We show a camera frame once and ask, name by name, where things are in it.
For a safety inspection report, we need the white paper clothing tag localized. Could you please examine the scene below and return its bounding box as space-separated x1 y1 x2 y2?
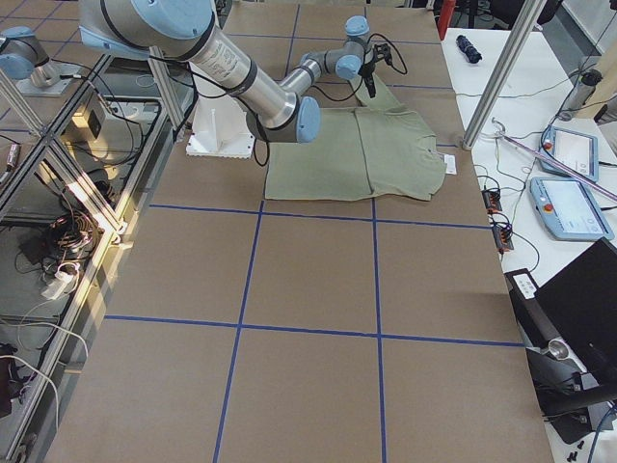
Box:
436 151 457 176

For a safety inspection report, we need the white camera stand column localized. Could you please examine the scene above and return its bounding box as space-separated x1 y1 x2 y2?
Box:
186 96 255 159

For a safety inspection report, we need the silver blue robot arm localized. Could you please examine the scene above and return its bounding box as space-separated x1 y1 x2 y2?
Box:
1 26 49 80
79 0 389 144

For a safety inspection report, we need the grey teach pendant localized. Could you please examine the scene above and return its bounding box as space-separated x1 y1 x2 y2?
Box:
529 177 615 242
539 125 599 181

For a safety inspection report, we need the white power strip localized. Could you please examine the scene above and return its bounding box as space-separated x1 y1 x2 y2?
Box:
40 267 79 300

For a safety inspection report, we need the aluminium truss frame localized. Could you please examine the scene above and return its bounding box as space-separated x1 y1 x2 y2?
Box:
1 49 196 462

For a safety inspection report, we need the aluminium frame post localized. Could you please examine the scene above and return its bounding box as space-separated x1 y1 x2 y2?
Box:
462 0 546 150

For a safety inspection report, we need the near grey teach pendant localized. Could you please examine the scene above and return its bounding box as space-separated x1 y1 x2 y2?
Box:
529 177 615 242

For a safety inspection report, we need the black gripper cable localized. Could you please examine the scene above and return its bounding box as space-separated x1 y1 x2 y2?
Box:
308 32 411 103

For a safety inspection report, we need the orange black electronics board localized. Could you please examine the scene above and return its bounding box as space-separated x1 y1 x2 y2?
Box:
481 189 502 214

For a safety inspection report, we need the black laptop computer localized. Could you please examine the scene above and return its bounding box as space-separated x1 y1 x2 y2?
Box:
505 238 616 382

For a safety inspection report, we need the arm mounting base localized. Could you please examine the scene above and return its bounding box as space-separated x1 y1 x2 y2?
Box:
15 62 81 97

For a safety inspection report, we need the folded dark blue umbrella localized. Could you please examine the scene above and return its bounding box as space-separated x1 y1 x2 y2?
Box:
456 35 482 65

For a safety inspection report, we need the olive green long-sleeve shirt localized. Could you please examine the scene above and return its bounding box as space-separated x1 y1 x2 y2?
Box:
265 77 446 202

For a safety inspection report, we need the far grey teach pendant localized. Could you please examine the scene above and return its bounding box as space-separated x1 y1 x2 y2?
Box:
539 125 599 181

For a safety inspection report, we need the pink reacher grabber stick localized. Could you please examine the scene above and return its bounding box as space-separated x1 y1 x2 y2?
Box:
492 118 616 202

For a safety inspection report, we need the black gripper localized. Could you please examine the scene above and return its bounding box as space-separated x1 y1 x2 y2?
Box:
359 43 391 98

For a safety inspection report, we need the grey metal water bottle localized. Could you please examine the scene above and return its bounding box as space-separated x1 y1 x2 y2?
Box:
558 68 603 122

